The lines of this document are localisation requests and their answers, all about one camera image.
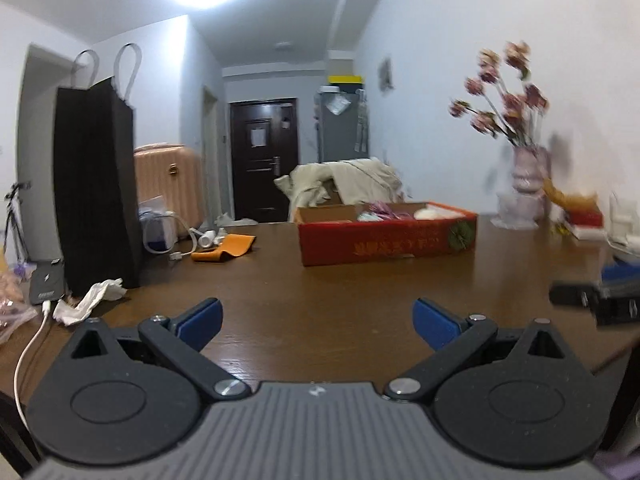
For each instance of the beige coat on chair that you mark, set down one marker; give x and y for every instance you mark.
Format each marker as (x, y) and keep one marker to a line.
(346, 182)

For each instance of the orange paper cupcake liners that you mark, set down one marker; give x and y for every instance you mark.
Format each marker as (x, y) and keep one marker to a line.
(569, 202)

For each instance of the pink hard suitcase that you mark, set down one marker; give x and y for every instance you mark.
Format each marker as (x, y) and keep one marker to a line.
(174, 172)

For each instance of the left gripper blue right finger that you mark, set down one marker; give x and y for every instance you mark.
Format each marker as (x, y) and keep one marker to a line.
(455, 342)

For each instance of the clear plastic cotton bag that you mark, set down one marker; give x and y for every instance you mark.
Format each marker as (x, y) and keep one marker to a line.
(368, 216)

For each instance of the black paper shopping bag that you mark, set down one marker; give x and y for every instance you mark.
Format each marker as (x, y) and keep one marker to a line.
(94, 181)

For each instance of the grey refrigerator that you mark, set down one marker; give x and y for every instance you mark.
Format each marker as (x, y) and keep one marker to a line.
(342, 122)

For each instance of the yellow white plush toy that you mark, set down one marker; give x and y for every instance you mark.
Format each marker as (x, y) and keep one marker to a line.
(432, 212)

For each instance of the pink textured vase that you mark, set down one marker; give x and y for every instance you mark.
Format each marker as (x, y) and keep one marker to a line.
(525, 204)

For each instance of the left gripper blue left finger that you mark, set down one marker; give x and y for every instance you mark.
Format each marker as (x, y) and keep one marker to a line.
(177, 343)

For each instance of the dark front door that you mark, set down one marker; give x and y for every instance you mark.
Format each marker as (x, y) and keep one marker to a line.
(264, 147)

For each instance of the white power adapter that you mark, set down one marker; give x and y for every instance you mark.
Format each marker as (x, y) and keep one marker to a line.
(624, 222)

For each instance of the red cigarette box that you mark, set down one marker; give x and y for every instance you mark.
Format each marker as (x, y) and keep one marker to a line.
(590, 218)

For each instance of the yellow box on fridge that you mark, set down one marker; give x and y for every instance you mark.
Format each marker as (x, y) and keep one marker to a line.
(345, 79)

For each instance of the crumpled white tissue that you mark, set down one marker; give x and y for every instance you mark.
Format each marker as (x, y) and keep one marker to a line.
(71, 314)

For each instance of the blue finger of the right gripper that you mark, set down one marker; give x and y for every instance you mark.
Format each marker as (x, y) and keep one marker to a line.
(620, 272)
(573, 294)

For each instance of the orange pouch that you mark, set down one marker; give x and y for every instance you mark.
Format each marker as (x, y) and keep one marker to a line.
(233, 246)

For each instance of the pink satin bow cloth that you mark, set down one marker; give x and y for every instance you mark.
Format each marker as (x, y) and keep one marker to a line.
(387, 212)

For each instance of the white flat box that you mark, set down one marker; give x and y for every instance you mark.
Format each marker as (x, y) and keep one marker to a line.
(588, 232)

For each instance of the red cardboard fruit box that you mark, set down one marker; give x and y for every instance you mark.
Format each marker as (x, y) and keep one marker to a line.
(331, 235)

